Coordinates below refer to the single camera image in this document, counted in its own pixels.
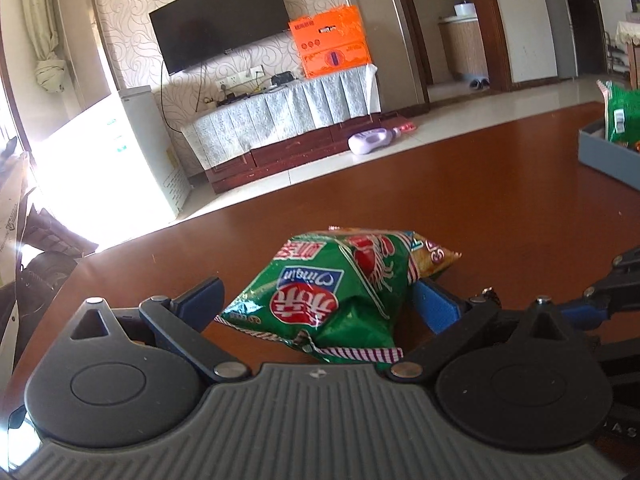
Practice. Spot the wooden television cabinet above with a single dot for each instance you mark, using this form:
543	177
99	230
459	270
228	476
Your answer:
290	152

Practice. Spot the purple plastic bottle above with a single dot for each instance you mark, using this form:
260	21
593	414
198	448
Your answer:
372	141

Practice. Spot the red floor item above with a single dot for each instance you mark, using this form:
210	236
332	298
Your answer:
406	127

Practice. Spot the cloth-covered TV cabinet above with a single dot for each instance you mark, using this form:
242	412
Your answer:
280	110

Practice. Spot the green striped snack packet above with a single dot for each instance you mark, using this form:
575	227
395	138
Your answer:
622	115
325	300

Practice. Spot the white lace tablecloth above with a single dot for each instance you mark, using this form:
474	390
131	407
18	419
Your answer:
629	32

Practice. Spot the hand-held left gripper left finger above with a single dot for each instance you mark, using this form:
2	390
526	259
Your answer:
200	302

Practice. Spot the pair of slippers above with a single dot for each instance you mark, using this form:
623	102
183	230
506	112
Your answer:
479	84

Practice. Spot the white pot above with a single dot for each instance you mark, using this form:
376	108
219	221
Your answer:
464	9

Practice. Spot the beige tied curtain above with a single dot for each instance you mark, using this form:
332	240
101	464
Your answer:
42	25

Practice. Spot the black flat television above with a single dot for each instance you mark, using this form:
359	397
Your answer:
220	20

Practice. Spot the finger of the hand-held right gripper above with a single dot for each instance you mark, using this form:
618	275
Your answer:
587	312
625	265

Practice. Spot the white chest freezer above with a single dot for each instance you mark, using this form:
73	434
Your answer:
115	160

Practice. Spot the wooden dining table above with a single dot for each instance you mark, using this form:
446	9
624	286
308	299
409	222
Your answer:
634	65

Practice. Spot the white wall socket strip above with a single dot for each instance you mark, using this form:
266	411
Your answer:
242	76

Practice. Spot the small black router box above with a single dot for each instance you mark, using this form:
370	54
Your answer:
282	79

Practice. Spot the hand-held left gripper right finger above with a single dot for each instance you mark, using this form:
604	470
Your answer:
437	307

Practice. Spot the wooden kitchen cabinet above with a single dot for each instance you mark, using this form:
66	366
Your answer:
464	47

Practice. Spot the dark brown door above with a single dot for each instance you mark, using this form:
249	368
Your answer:
582	10

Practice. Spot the orange gift box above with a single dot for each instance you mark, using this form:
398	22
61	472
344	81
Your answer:
332	42

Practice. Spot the grey cardboard box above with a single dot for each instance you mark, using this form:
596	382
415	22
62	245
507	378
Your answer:
605	155

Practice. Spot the brown wooden door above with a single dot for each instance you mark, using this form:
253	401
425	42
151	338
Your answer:
410	20

